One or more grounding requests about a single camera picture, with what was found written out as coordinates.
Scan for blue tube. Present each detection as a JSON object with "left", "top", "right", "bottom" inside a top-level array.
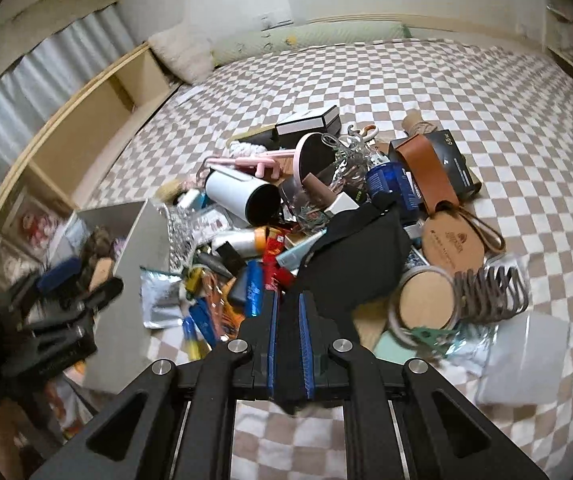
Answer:
[{"left": 228, "top": 259, "right": 268, "bottom": 319}]

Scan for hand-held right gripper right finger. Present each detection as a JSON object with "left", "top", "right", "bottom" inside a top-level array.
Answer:
[{"left": 286, "top": 290, "right": 550, "bottom": 480}]

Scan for white tumbler cup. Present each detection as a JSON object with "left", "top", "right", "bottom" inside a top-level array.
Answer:
[{"left": 203, "top": 167, "right": 283, "bottom": 229}]

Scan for brown leather strap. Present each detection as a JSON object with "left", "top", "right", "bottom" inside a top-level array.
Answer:
[{"left": 401, "top": 135, "right": 461, "bottom": 212}]

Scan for red packet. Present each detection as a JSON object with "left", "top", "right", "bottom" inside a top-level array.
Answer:
[{"left": 260, "top": 227, "right": 293, "bottom": 292}]

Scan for pink round mirror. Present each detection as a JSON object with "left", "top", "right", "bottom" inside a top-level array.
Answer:
[{"left": 294, "top": 132, "right": 343, "bottom": 187}]

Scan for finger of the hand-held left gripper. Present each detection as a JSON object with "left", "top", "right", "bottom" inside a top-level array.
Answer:
[
  {"left": 29, "top": 276, "right": 125, "bottom": 333},
  {"left": 10, "top": 257, "right": 84, "bottom": 311}
]

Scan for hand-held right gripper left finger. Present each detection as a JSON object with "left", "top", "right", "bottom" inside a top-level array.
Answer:
[{"left": 29, "top": 291, "right": 287, "bottom": 480}]

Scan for white tube with orange cap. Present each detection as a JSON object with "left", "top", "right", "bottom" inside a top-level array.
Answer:
[{"left": 210, "top": 227, "right": 268, "bottom": 257}]

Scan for brown lipstick box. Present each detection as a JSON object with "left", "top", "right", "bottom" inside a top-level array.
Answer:
[{"left": 301, "top": 172, "right": 336, "bottom": 212}]

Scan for green plastic clip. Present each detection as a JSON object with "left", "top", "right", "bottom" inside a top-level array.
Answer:
[{"left": 409, "top": 325, "right": 456, "bottom": 357}]

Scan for black printed box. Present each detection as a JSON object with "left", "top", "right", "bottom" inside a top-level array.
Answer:
[{"left": 389, "top": 130, "right": 482, "bottom": 202}]

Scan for red dress doll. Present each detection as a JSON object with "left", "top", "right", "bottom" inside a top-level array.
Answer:
[{"left": 20, "top": 211, "right": 63, "bottom": 247}]

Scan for wooden shelf unit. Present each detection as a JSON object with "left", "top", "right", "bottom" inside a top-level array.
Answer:
[{"left": 0, "top": 41, "right": 183, "bottom": 266}]

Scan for mint green card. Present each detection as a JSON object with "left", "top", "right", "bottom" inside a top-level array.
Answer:
[{"left": 371, "top": 332, "right": 418, "bottom": 367}]

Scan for fluffy white pillow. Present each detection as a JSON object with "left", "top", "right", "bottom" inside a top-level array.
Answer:
[{"left": 148, "top": 26, "right": 216, "bottom": 84}]

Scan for round cork coaster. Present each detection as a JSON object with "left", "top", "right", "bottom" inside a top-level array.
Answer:
[{"left": 385, "top": 264, "right": 463, "bottom": 347}]

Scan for white carabiner clip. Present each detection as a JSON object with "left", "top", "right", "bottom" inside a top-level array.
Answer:
[{"left": 348, "top": 122, "right": 381, "bottom": 149}]

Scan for silver foil packet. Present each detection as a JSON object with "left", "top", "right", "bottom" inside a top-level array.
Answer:
[{"left": 138, "top": 265, "right": 188, "bottom": 331}]

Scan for checkered bedsheet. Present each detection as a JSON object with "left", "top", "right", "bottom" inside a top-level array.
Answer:
[{"left": 80, "top": 35, "right": 573, "bottom": 480}]

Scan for black box with white lid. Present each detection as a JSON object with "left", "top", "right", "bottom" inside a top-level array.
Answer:
[{"left": 273, "top": 105, "right": 342, "bottom": 149}]

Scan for white braided rope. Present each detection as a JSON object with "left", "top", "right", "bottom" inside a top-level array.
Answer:
[{"left": 223, "top": 139, "right": 268, "bottom": 162}]

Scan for clear crinkled packet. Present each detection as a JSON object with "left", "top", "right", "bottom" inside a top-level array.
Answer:
[{"left": 165, "top": 204, "right": 208, "bottom": 267}]

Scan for red doll in case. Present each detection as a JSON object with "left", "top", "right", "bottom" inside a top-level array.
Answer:
[{"left": 2, "top": 192, "right": 70, "bottom": 253}]

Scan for blue jar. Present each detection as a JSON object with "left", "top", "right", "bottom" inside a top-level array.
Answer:
[{"left": 365, "top": 160, "right": 423, "bottom": 211}]

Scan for white doll in case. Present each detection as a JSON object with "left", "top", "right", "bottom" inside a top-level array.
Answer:
[{"left": 0, "top": 237, "right": 43, "bottom": 288}]

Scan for brown hair claw clip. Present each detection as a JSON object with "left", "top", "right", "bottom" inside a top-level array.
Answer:
[{"left": 453, "top": 264, "right": 531, "bottom": 325}]

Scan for black fabric pouch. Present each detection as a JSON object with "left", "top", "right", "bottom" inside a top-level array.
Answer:
[{"left": 291, "top": 206, "right": 413, "bottom": 312}]

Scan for white storage box container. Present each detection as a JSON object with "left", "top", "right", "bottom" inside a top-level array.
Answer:
[{"left": 64, "top": 199, "right": 173, "bottom": 392}]

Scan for pale green bolster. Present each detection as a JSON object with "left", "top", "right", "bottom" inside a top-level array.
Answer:
[{"left": 210, "top": 22, "right": 413, "bottom": 69}]

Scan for clear plastic bag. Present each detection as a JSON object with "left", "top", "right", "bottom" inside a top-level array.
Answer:
[{"left": 475, "top": 309, "right": 573, "bottom": 407}]

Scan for grey curtain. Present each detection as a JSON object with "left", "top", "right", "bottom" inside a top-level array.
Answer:
[{"left": 0, "top": 4, "right": 138, "bottom": 181}]

